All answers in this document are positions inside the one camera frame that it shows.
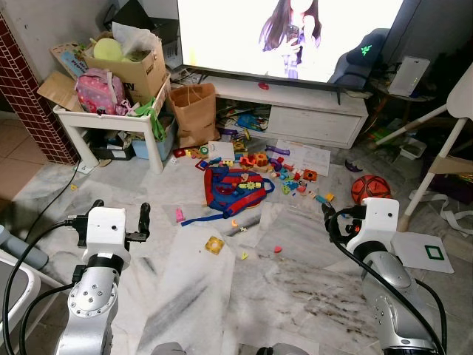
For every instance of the white side table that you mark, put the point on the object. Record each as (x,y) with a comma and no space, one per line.
(111,120)

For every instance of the white router box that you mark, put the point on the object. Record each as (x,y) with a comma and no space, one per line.
(409,75)

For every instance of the grey metal folding chair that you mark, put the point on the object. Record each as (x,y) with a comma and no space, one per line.
(15,292)

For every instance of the brown paper bag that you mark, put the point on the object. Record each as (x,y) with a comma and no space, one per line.
(194,115)

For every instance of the pink toy piece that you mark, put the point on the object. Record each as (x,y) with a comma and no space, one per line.
(179,215)

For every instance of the white plastic bag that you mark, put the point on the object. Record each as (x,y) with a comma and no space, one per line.
(133,37)

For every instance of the white paper with green square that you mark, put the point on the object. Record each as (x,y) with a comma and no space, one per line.
(421,251)

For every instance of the tiny pink toy chip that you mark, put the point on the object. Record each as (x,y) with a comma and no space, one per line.
(278,249)

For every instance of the large white printed sheet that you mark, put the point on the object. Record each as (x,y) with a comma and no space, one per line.
(303,157)

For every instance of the blue and red backpack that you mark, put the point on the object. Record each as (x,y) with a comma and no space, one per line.
(236,188)

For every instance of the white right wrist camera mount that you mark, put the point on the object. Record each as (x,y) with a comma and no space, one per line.
(378,218)

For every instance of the grey robot right leg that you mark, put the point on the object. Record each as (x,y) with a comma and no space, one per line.
(284,349)

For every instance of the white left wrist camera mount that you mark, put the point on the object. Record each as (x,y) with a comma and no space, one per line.
(107,225)

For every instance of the black storage box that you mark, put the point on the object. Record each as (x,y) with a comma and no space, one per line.
(111,148)

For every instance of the red brick pillar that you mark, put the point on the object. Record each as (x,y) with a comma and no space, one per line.
(29,96)

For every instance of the grey robot leg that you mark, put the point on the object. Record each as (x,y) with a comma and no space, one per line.
(284,349)
(168,349)

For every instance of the brown cardboard box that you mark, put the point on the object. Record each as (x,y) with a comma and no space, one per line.
(140,74)

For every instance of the white baby high chair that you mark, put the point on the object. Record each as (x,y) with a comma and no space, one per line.
(463,92)

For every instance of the white television stand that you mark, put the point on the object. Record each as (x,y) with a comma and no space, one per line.
(318,122)

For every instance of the yellow green plush toy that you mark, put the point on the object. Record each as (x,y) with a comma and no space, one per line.
(109,49)

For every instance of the plain brown cardboard flap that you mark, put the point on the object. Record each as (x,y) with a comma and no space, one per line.
(55,89)

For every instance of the large flat screen television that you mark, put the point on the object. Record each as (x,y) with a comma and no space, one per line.
(222,37)

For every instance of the yellow toy block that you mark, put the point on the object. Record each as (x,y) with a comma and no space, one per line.
(214,245)

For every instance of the blue storage bin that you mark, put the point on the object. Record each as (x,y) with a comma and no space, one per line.
(151,148)

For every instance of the black gaming chair green logo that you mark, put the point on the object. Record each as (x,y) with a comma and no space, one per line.
(362,68)

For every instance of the printed cardboard board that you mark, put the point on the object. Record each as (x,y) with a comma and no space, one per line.
(66,59)

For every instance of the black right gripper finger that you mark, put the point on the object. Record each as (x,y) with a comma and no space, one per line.
(329,213)

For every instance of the grey robot left leg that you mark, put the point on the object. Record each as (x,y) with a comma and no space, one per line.
(168,349)

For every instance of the pink round disc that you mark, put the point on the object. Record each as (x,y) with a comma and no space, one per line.
(262,86)

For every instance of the clear plastic container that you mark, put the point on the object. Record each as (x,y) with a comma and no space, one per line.
(412,148)

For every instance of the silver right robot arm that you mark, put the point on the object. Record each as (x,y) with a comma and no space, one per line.
(392,296)

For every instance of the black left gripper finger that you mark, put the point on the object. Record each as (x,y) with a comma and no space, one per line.
(97,205)
(144,218)

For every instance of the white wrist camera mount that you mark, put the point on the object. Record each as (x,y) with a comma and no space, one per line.
(378,218)
(107,225)

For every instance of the green cloth strip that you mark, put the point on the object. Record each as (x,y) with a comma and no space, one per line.
(151,115)

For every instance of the pink child backpack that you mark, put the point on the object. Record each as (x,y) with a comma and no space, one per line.
(100,92)

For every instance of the small white paper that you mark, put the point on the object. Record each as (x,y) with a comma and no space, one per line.
(220,150)

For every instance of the red toy ball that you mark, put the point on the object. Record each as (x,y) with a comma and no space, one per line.
(365,190)

